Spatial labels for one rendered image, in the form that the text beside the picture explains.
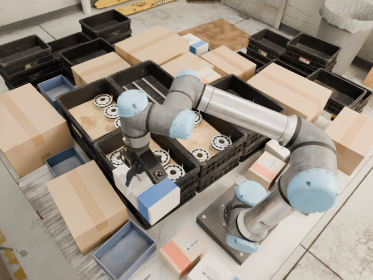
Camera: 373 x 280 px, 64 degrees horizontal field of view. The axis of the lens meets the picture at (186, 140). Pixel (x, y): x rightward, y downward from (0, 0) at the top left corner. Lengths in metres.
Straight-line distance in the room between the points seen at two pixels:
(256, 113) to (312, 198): 0.26
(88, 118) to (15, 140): 0.36
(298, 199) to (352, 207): 1.82
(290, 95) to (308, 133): 0.93
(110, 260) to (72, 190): 0.33
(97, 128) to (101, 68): 0.48
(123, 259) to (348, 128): 1.28
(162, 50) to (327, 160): 1.43
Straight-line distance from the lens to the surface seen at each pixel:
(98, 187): 1.31
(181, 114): 0.72
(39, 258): 2.22
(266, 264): 1.36
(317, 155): 0.81
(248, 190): 1.17
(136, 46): 2.05
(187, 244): 1.25
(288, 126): 0.85
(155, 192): 0.94
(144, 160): 0.84
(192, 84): 0.81
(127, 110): 0.72
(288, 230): 1.45
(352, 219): 2.54
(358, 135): 1.76
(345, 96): 2.67
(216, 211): 1.36
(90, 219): 1.24
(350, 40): 3.54
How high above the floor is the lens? 1.93
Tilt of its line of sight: 48 degrees down
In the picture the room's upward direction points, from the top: 4 degrees clockwise
